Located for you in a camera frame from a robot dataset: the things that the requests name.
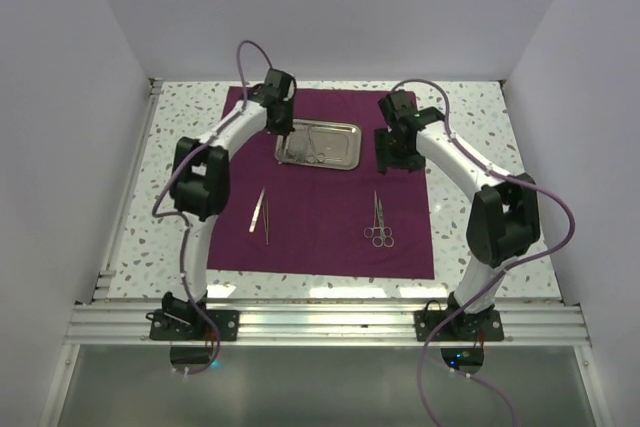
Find steel instrument tray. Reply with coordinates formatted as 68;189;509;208
274;119;362;171

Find purple cloth wrap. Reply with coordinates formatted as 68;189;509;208
207;89;434;280

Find wide steel tweezers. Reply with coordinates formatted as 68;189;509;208
249;187;266;233

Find steel forceps with rings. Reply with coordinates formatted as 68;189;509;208
364;191;379;239

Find small steel scissors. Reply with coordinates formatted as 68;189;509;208
370;199;395;248

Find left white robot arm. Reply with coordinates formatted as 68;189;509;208
152;68;297;340

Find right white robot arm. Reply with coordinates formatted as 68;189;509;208
374;91;540;340

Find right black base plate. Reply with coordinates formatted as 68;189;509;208
413;302;505;342

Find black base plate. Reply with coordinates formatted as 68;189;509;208
413;302;505;342
145;309;240;342

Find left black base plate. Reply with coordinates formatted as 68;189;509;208
145;309;240;342

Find aluminium left side rail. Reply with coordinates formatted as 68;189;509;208
89;78;164;303

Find aluminium rail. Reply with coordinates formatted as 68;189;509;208
63;299;590;347
89;78;164;303

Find aluminium front rail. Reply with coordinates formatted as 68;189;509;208
63;299;590;347

